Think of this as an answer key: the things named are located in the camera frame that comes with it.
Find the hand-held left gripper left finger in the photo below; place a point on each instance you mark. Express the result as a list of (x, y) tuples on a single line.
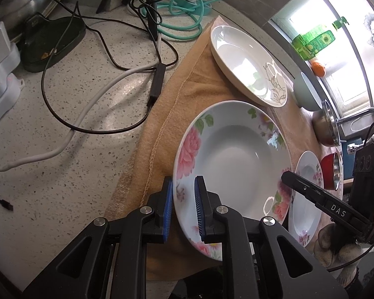
[(167, 205)]

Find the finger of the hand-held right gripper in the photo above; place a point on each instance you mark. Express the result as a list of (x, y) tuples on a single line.
[(302, 188)]

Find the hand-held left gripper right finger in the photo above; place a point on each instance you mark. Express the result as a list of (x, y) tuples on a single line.
[(199, 205)]

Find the small pink floral plate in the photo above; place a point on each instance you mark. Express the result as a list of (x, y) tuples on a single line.
[(305, 218)]

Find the red bowl with steel lining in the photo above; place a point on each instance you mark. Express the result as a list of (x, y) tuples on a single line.
[(327, 168)]

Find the large pink floral plate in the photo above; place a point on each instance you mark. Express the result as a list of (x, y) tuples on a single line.
[(237, 162)]

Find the large steel bowl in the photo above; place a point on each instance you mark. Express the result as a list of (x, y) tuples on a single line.
[(322, 127)]

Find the pale green bowl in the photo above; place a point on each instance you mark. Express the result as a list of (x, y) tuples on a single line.
[(304, 96)]

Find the person's right hand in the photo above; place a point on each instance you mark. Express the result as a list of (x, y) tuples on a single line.
[(325, 239)]

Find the blue box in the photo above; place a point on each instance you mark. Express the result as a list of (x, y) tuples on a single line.
[(349, 162)]

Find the chrome faucet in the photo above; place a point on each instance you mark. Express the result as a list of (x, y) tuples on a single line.
[(358, 116)]

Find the peach towel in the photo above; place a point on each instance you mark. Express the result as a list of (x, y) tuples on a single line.
[(199, 93)]

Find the orange mandarin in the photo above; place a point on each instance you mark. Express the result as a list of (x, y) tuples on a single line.
[(318, 68)]

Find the frosted window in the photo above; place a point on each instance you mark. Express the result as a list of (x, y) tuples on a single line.
[(355, 53)]

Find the white plate with gold pattern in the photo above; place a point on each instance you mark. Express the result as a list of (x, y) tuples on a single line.
[(237, 56)]

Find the green dish soap bottle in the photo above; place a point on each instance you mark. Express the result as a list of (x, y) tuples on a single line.
[(318, 39)]

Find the black tripod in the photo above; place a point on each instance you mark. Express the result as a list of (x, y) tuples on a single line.
[(152, 6)]

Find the teal power strip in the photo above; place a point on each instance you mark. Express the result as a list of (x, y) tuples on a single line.
[(190, 1)]

